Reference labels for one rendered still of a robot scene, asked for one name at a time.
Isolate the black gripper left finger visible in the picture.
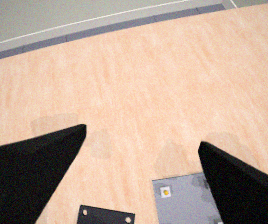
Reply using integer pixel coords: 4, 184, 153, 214
0, 124, 87, 224

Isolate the black board with beige handle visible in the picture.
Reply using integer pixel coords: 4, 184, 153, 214
77, 205, 135, 224

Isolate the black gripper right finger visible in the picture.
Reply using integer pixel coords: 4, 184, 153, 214
198, 141, 268, 224

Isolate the grey base plate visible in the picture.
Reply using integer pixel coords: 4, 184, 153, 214
152, 172, 223, 224

